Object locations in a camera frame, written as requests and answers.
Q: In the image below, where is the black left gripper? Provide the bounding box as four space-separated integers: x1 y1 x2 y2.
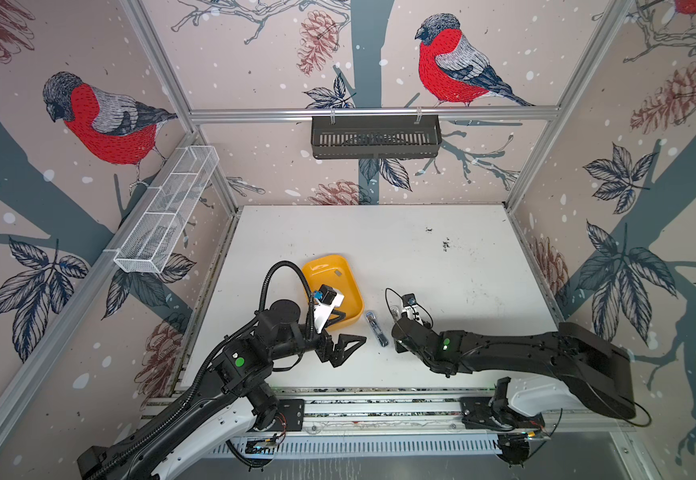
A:
270 308 367 366

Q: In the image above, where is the light blue stapler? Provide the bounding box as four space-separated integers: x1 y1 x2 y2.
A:
365 310 389 348

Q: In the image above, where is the yellow plastic tray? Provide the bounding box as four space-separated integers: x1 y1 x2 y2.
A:
303 254 364 330

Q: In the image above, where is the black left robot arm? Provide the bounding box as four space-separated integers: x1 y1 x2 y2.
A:
77 260 366 479

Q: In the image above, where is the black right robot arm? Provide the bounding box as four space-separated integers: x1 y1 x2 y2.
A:
392 317 636 420

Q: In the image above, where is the aluminium top crossbar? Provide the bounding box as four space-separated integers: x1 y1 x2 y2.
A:
189 106 561 125

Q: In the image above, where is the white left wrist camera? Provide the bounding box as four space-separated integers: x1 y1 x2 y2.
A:
313 284 345 333

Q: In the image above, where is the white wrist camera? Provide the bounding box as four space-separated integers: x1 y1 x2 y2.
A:
313 284 345 333
400 293 420 322

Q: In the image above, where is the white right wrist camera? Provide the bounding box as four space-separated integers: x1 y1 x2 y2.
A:
400 293 420 322

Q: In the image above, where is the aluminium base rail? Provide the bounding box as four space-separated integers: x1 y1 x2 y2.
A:
134 386 565 460

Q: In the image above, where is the black hanging wire basket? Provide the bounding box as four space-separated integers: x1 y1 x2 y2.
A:
311 115 443 160

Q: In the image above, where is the white wire mesh basket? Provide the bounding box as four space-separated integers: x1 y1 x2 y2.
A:
114 145 219 274

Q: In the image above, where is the aluminium frame corner post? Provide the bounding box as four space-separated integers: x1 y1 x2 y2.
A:
118 0 241 211

